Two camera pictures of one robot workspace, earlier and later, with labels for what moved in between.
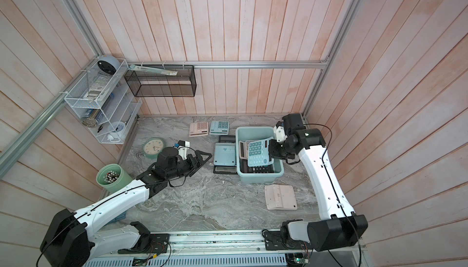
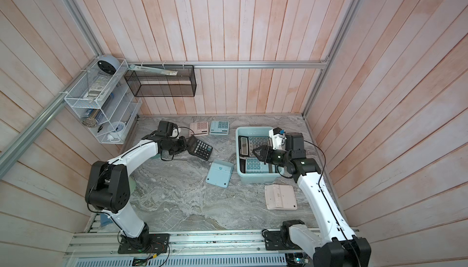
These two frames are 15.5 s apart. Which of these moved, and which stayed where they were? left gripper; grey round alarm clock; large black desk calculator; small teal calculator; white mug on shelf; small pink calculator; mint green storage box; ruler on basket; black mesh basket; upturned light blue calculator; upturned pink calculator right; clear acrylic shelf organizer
Moved: left gripper; upturned light blue calculator; large black desk calculator
Stayed: clear acrylic shelf organizer; white mug on shelf; small teal calculator; small pink calculator; ruler on basket; black mesh basket; grey round alarm clock; mint green storage box; upturned pink calculator right
